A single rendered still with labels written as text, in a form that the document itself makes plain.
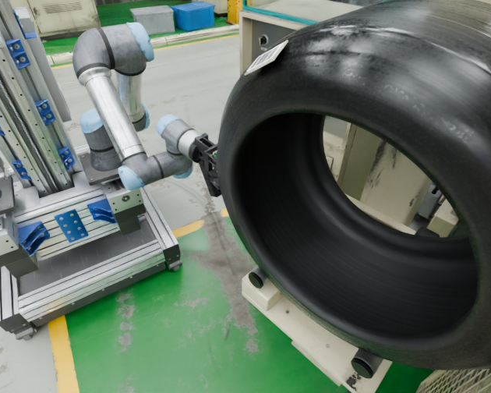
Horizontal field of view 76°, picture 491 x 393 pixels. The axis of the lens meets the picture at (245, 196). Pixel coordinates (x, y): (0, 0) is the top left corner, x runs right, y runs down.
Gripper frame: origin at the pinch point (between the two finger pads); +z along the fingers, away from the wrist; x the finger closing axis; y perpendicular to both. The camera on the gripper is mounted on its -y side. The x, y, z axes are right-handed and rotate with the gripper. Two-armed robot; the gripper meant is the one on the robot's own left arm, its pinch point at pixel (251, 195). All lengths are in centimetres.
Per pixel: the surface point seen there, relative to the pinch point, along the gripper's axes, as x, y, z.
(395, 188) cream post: 25.1, 5.2, 25.2
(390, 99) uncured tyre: -12, 43, 25
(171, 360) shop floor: -27, -104, -12
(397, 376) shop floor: 40, -95, 67
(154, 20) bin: 264, -137, -450
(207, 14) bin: 351, -134, -420
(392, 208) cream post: 25.1, -0.9, 27.2
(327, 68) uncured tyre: -11.6, 42.7, 16.8
